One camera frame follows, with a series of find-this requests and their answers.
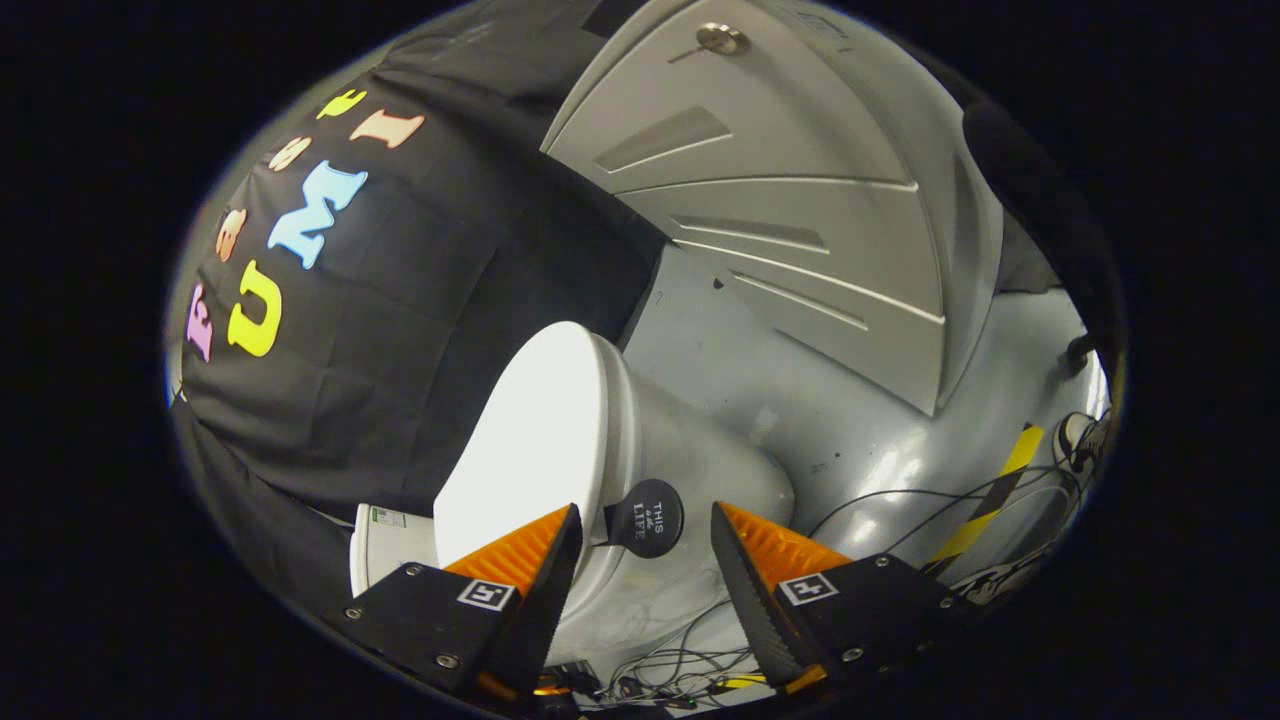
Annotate white toilet lid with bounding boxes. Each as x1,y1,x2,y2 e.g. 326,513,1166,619
433,321,641,613

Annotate white drawer cabinet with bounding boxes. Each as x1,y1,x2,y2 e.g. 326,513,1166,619
540,0,1006,417

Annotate white toilet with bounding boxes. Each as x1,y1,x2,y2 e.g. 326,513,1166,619
348,335,798,691

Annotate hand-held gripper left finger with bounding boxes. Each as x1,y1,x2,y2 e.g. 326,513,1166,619
340,503,584,706

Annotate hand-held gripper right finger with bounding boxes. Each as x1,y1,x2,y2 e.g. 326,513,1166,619
711,501,971,696

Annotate black floor cables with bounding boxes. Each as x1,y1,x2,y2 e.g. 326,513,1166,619
540,462,1086,711

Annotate black backdrop cloth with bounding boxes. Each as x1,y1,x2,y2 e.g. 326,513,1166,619
165,0,1126,626

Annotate yellow black floor tape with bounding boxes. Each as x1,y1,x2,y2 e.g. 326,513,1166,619
925,424,1046,576

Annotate person's black white sneaker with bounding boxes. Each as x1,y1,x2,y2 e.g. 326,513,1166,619
950,553,1053,607
1052,410,1111,476

